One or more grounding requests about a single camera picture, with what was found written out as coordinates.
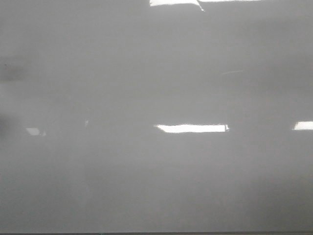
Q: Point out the white glossy whiteboard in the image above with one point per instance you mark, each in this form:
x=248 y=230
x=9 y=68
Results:
x=123 y=116

